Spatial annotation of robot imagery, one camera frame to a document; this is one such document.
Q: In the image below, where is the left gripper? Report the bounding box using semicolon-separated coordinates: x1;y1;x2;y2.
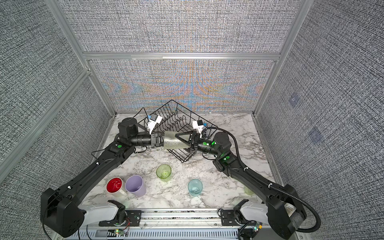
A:
130;132;175;150

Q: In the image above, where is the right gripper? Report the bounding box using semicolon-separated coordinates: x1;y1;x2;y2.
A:
177;132;223;159

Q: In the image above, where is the pale frosted tall cup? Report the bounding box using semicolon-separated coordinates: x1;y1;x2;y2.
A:
163;131;190;150

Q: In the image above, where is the black wire dish rack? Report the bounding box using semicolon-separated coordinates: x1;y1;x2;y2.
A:
138;100;217;163

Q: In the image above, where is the green transparent cup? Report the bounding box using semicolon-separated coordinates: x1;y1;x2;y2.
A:
156;164;172;182

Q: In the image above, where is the teal transparent cup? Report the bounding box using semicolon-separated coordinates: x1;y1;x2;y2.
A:
188;179;203;197

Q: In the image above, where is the purple plastic cup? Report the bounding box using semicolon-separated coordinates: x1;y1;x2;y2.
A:
125;175;147;197

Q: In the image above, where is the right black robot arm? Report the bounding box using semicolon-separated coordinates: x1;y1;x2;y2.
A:
164;128;321;240

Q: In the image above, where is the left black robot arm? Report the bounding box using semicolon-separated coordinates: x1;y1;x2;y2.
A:
40;118;165;238

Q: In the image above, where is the light green glass cup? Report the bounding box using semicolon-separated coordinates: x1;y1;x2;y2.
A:
244;187;255;196

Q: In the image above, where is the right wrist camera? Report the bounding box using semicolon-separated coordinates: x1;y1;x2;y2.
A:
192;120;207;134

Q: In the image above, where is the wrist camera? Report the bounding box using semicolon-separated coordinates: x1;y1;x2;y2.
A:
192;120;207;134
147;114;163;134

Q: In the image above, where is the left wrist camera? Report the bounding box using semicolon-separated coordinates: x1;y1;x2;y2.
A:
147;114;163;134

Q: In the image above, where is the aluminium front rail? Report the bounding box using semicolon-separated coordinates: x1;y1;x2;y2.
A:
53;207;307;232

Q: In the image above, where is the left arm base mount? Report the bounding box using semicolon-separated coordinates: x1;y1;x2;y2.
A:
99;200;143;227

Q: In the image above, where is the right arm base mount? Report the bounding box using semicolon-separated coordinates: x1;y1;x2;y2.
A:
217;199;249;227

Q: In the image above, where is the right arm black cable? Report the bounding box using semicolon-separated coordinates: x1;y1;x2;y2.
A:
203;126;322;234

